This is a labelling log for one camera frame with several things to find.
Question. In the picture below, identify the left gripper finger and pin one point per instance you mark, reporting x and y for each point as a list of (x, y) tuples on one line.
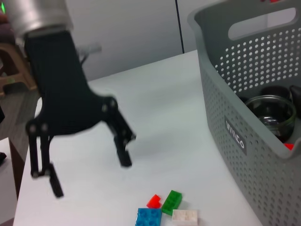
[(38, 155), (121, 136)]

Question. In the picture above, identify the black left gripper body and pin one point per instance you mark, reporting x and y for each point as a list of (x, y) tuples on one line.
[(61, 94)]

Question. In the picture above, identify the white toy brick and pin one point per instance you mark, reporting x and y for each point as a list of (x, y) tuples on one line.
[(184, 216)]

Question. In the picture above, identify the glass teacup with black holder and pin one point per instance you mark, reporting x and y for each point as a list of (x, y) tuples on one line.
[(270, 113)]

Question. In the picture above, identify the small red toy brick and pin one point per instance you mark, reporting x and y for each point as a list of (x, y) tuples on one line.
[(288, 146), (154, 201)]

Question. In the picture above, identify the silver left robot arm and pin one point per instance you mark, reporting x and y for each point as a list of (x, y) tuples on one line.
[(37, 14)]

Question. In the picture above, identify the grey-green perforated storage bin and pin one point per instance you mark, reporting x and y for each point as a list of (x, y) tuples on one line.
[(247, 117)]

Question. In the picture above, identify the white side desk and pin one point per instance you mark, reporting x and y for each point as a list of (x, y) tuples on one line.
[(8, 183)]

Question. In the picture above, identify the beige plastic stool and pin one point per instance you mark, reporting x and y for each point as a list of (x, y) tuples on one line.
[(16, 70)]

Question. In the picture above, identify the green flat toy brick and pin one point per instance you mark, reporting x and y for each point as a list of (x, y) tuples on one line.
[(172, 202)]

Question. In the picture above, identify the blue toy brick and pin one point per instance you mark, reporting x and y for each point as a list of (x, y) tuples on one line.
[(149, 216)]

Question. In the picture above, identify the black clay teapot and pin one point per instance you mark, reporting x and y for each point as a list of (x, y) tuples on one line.
[(296, 94)]

